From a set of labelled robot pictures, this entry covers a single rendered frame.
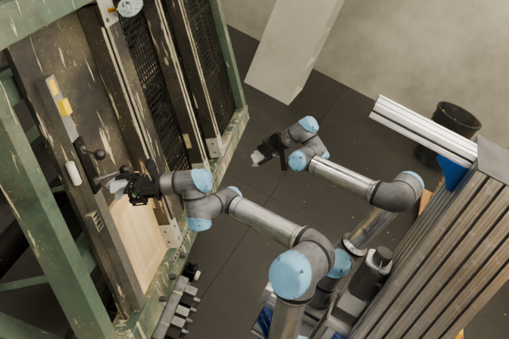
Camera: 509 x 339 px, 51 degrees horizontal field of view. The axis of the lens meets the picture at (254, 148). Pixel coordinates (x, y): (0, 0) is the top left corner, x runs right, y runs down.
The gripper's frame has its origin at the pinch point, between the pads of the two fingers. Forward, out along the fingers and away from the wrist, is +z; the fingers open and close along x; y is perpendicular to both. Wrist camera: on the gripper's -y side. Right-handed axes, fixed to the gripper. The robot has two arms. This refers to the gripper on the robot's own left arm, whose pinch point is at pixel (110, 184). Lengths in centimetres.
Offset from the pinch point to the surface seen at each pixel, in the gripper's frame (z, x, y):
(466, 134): -163, 339, -309
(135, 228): 10.4, 37.4, -7.6
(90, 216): 9.7, 8.3, 6.4
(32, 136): 154, 99, -134
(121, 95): 6.1, -3.1, -40.8
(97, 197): 8.1, 6.3, 0.1
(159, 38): 8, 9, -93
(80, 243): 20.3, 21.3, 8.1
